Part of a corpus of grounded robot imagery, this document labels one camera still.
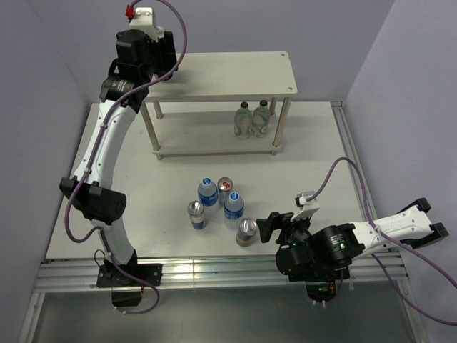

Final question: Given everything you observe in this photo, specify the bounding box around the black yellow can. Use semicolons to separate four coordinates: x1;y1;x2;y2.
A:
236;218;258;247

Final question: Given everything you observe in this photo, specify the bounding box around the blue label water bottle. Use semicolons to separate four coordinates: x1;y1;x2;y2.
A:
224;192;245;229
198;177;219;207

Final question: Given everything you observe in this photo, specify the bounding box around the red tab silver can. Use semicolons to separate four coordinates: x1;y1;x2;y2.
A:
217;177;233;207

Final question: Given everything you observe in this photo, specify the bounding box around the blue silver energy can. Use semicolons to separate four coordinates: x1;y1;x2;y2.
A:
187;200;206;229

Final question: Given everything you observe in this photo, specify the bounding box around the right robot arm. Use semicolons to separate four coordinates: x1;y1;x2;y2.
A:
256;194;448;282

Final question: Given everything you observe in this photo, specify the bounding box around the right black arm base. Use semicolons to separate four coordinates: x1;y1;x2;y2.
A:
306;281;338;305

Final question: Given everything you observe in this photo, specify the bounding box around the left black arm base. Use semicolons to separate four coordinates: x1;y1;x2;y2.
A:
96;264;163;310

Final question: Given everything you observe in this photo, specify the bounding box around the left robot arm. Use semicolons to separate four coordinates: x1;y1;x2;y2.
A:
59;29;177;285

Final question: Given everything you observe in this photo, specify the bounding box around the beige two-tier shelf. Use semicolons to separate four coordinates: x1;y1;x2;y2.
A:
141;51;298;159

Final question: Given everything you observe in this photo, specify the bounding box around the left clear glass bottle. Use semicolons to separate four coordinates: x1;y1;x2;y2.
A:
234;101;252;139

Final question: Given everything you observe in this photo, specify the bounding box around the clear glass bottle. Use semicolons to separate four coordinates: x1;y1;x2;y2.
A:
251;100;271;138
234;101;252;139

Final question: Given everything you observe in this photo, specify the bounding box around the right clear glass bottle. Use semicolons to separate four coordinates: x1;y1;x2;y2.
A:
251;100;271;138

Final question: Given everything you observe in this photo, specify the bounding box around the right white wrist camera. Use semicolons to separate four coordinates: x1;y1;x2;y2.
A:
291;191;321;222

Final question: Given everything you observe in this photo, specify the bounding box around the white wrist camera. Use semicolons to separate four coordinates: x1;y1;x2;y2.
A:
126;4;165;41
291;191;321;222

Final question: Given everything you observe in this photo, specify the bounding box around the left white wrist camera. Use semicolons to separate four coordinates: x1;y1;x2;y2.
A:
126;4;165;41

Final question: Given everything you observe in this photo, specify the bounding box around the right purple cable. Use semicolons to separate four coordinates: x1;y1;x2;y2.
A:
310;156;457;327

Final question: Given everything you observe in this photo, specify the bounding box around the aluminium front rail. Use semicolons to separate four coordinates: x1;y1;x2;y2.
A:
19;257;415;342

